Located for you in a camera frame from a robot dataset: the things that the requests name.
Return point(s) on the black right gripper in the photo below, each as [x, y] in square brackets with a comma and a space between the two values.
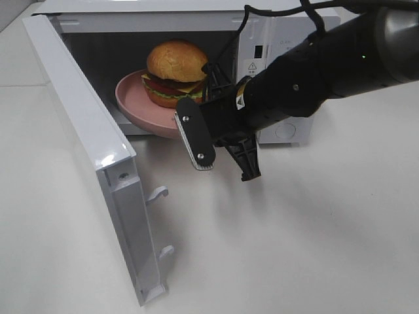
[253, 113]

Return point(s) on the pink plate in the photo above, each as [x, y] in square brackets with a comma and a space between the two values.
[136, 106]

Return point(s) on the burger with lettuce and cheese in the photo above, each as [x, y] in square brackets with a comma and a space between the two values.
[175, 71]

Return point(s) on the white microwave door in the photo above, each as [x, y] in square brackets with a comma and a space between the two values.
[105, 157]

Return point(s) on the round door release button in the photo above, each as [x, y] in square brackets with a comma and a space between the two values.
[285, 130]

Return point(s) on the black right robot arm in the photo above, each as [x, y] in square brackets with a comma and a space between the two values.
[357, 47]

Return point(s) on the white warning label sticker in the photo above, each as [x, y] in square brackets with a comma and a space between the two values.
[252, 67]

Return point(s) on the white microwave oven body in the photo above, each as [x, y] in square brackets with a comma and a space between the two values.
[111, 39]

